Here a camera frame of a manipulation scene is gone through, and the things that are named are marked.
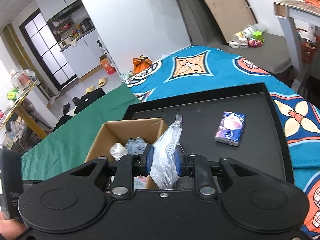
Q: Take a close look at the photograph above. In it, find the black dice stool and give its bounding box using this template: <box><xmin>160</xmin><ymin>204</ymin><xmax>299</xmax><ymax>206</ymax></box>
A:
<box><xmin>73</xmin><ymin>88</ymin><xmax>105</xmax><ymax>114</ymax></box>

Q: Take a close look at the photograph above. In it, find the blue patterned blanket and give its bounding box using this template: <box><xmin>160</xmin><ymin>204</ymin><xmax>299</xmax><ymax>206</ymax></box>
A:
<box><xmin>125</xmin><ymin>46</ymin><xmax>319</xmax><ymax>239</ymax></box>

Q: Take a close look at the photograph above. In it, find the clear plastic bag item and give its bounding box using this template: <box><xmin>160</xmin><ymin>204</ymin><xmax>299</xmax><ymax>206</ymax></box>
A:
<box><xmin>150</xmin><ymin>114</ymin><xmax>183</xmax><ymax>190</ymax></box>

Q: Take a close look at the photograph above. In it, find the grey desk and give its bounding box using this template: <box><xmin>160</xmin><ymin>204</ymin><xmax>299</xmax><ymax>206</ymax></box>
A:
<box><xmin>273</xmin><ymin>0</ymin><xmax>319</xmax><ymax>82</ymax></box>

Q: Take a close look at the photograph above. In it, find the grey door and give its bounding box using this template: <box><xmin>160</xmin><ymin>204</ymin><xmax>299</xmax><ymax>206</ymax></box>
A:
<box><xmin>176</xmin><ymin>0</ymin><xmax>205</xmax><ymax>46</ymax></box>

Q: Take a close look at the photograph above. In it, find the tissue pack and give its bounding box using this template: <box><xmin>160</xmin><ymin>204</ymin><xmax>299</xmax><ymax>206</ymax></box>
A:
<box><xmin>215</xmin><ymin>111</ymin><xmax>246</xmax><ymax>146</ymax></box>

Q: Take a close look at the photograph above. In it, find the white soft bundle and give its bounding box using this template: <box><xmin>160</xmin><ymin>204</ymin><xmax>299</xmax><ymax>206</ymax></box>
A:
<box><xmin>110</xmin><ymin>142</ymin><xmax>128</xmax><ymax>161</ymax></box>

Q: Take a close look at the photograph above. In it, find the denim blue plush toy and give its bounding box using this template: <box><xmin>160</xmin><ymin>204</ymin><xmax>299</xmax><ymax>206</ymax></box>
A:
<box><xmin>125</xmin><ymin>137</ymin><xmax>147</xmax><ymax>156</ymax></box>

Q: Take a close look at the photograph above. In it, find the grey bench mattress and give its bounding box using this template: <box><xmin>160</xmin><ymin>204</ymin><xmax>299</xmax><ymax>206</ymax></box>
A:
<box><xmin>207</xmin><ymin>33</ymin><xmax>292</xmax><ymax>74</ymax></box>

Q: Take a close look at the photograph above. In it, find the white kitchen cabinet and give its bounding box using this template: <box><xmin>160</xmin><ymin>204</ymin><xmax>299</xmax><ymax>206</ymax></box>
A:
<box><xmin>61</xmin><ymin>29</ymin><xmax>103</xmax><ymax>78</ymax></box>

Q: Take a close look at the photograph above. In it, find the yellow slipper right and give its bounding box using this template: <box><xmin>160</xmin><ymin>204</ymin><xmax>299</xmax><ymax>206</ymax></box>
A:
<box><xmin>98</xmin><ymin>77</ymin><xmax>107</xmax><ymax>87</ymax></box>

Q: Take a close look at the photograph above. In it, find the person's left hand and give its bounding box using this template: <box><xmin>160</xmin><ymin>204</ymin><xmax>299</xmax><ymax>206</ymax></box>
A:
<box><xmin>0</xmin><ymin>212</ymin><xmax>26</xmax><ymax>240</ymax></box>

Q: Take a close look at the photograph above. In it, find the fluffy blue plush toy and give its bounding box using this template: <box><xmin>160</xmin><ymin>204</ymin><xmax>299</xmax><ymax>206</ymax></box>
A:
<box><xmin>133</xmin><ymin>176</ymin><xmax>150</xmax><ymax>190</ymax></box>

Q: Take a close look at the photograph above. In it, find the leaning black framed board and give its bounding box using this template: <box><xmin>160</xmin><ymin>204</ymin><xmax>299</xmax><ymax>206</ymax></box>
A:
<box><xmin>204</xmin><ymin>0</ymin><xmax>257</xmax><ymax>43</ymax></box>

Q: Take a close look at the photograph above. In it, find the black plastic tray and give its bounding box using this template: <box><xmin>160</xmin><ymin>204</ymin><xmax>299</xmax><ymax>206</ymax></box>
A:
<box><xmin>123</xmin><ymin>83</ymin><xmax>294</xmax><ymax>183</ymax></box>

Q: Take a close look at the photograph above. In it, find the yellow slipper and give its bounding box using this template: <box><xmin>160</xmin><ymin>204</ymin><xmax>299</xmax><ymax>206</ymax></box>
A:
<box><xmin>85</xmin><ymin>86</ymin><xmax>95</xmax><ymax>94</ymax></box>
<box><xmin>98</xmin><ymin>77</ymin><xmax>107</xmax><ymax>87</ymax></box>

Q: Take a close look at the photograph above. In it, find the orange bag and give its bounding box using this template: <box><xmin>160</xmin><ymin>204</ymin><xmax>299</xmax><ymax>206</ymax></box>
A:
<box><xmin>132</xmin><ymin>56</ymin><xmax>152</xmax><ymax>74</ymax></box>

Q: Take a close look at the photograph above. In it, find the orange cardboard box on floor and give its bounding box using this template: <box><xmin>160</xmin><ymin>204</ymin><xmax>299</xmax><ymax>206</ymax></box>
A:
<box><xmin>100</xmin><ymin>55</ymin><xmax>116</xmax><ymax>75</ymax></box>

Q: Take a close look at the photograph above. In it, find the yellow slipper left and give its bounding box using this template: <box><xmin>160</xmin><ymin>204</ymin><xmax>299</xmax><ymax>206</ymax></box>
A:
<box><xmin>85</xmin><ymin>86</ymin><xmax>95</xmax><ymax>94</ymax></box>

